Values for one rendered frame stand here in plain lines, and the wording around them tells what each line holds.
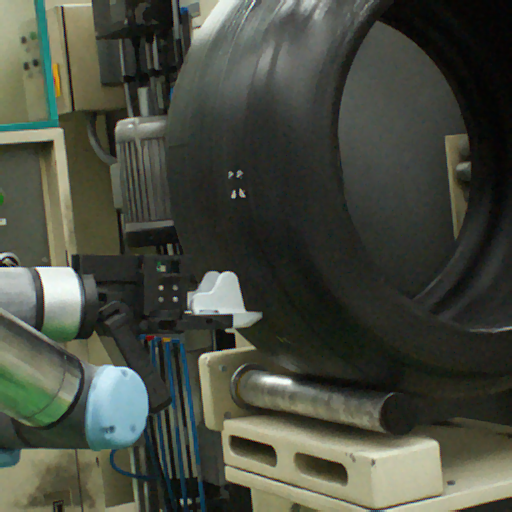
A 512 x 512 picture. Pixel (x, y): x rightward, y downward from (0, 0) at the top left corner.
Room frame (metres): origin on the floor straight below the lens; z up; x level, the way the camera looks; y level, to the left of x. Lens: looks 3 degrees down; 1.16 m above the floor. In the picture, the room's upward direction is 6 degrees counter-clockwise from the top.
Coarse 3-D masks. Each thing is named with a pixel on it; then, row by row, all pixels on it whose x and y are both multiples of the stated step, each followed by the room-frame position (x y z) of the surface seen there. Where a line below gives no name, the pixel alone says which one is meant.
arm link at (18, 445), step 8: (0, 416) 1.24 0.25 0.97; (8, 416) 1.23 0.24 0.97; (0, 424) 1.24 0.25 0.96; (8, 424) 1.24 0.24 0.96; (0, 432) 1.25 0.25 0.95; (8, 432) 1.24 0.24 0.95; (0, 440) 1.25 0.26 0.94; (8, 440) 1.25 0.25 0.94; (16, 440) 1.24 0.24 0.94; (0, 448) 1.27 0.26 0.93; (8, 448) 1.27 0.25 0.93; (16, 448) 1.27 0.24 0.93; (24, 448) 1.26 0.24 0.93; (32, 448) 1.26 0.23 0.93; (0, 456) 1.27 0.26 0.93; (8, 456) 1.28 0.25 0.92; (16, 456) 1.29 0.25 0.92; (0, 464) 1.27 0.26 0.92; (8, 464) 1.28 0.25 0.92
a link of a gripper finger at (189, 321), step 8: (168, 320) 1.38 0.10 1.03; (176, 320) 1.38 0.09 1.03; (184, 320) 1.37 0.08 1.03; (192, 320) 1.37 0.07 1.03; (200, 320) 1.37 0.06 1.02; (208, 320) 1.38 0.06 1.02; (216, 320) 1.39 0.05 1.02; (224, 320) 1.40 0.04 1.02; (232, 320) 1.41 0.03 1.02; (168, 328) 1.37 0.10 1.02; (176, 328) 1.36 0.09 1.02; (184, 328) 1.37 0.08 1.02; (192, 328) 1.37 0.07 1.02; (200, 328) 1.37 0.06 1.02; (208, 328) 1.38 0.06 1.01; (216, 328) 1.39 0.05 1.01
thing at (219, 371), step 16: (224, 352) 1.70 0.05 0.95; (240, 352) 1.71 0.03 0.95; (256, 352) 1.72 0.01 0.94; (208, 368) 1.69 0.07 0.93; (224, 368) 1.69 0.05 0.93; (240, 368) 1.70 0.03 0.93; (256, 368) 1.71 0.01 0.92; (272, 368) 1.73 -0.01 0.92; (208, 384) 1.69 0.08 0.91; (224, 384) 1.70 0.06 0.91; (208, 400) 1.69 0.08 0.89; (224, 400) 1.69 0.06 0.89; (240, 400) 1.70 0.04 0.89; (208, 416) 1.70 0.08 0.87; (224, 416) 1.69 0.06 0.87; (240, 416) 1.70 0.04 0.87
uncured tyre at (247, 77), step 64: (256, 0) 1.45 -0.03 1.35; (320, 0) 1.39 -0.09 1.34; (384, 0) 1.41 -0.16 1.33; (448, 0) 1.75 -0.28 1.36; (192, 64) 1.53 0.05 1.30; (256, 64) 1.39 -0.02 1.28; (320, 64) 1.37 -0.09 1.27; (448, 64) 1.77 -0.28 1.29; (192, 128) 1.48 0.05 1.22; (256, 128) 1.37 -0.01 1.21; (320, 128) 1.37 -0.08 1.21; (192, 192) 1.48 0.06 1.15; (256, 192) 1.37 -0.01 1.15; (320, 192) 1.37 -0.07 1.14; (192, 256) 1.53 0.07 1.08; (256, 256) 1.40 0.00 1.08; (320, 256) 1.37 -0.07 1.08; (448, 256) 1.79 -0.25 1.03; (320, 320) 1.39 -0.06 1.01; (384, 320) 1.39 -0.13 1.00; (448, 320) 1.74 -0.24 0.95; (384, 384) 1.45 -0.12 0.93; (448, 384) 1.45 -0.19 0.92
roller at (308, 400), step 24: (240, 384) 1.69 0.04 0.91; (264, 384) 1.64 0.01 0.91; (288, 384) 1.59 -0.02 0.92; (312, 384) 1.55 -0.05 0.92; (336, 384) 1.51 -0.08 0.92; (288, 408) 1.59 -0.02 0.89; (312, 408) 1.53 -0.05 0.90; (336, 408) 1.48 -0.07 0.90; (360, 408) 1.44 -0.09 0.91; (384, 408) 1.40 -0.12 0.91; (408, 408) 1.41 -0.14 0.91; (384, 432) 1.42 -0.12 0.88; (408, 432) 1.41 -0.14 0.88
